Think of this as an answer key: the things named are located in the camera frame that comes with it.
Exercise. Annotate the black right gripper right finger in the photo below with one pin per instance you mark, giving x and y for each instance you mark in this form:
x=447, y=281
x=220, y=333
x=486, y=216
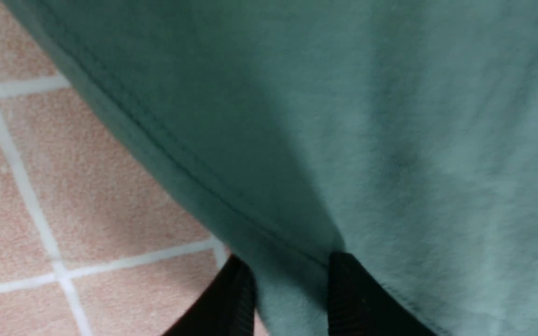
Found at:
x=357, y=305

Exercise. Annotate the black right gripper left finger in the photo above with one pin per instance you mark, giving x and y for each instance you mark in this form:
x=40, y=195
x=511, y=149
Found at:
x=225, y=308

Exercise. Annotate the green long-sleeve shirt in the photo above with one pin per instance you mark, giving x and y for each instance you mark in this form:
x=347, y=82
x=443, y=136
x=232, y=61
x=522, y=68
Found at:
x=404, y=132

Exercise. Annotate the pink checkered tablecloth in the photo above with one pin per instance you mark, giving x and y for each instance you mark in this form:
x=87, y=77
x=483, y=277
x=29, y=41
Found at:
x=90, y=244

